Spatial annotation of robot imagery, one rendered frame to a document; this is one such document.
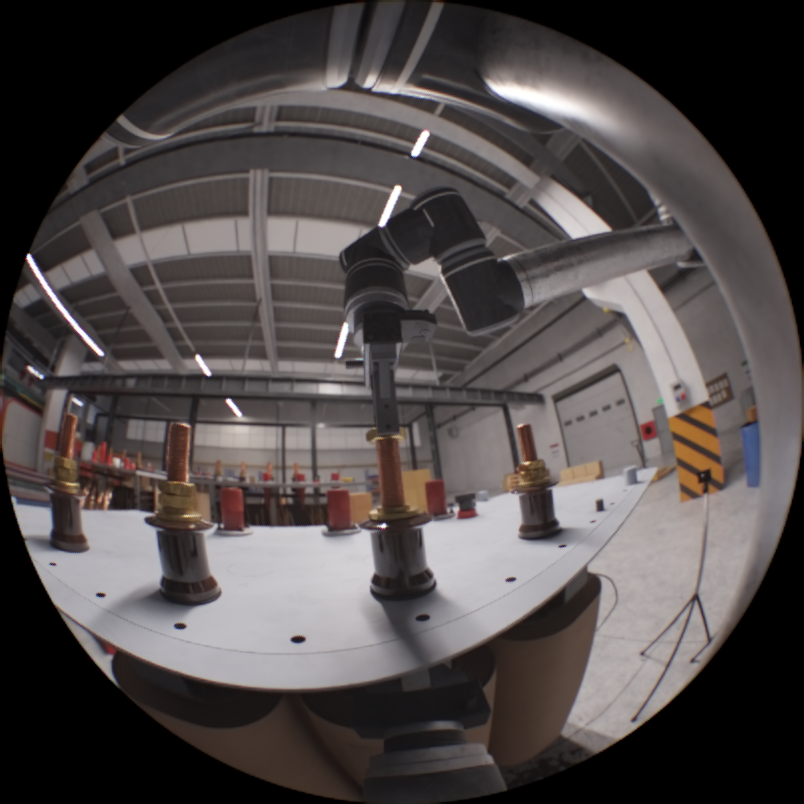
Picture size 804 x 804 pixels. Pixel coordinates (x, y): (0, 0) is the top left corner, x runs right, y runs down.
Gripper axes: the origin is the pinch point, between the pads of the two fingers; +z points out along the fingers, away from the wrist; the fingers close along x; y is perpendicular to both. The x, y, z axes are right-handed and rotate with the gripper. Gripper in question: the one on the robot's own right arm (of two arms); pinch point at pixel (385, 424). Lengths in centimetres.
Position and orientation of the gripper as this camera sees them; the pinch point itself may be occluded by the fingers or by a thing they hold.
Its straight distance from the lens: 31.1
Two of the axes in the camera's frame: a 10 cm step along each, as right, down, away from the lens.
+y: -9.9, 0.6, -1.5
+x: 1.3, -3.4, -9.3
